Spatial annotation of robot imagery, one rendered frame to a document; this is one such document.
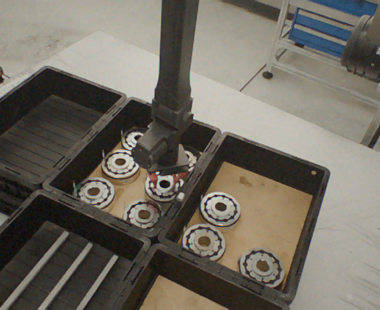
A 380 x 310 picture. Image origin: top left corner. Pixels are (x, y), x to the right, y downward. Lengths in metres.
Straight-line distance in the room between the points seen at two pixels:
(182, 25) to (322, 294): 0.78
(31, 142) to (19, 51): 2.06
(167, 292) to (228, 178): 0.37
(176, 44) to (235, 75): 2.32
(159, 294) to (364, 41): 0.79
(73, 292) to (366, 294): 0.74
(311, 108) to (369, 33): 1.77
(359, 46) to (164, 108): 0.55
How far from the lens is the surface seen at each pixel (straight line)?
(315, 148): 1.50
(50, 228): 1.04
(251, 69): 3.12
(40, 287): 0.96
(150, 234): 0.88
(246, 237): 1.03
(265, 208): 1.09
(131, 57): 1.81
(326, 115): 2.87
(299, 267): 0.91
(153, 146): 0.84
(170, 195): 1.04
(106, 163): 1.11
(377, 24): 1.14
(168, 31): 0.71
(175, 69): 0.75
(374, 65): 1.17
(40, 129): 1.28
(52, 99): 1.39
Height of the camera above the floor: 1.67
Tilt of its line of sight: 45 degrees down
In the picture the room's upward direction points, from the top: 6 degrees clockwise
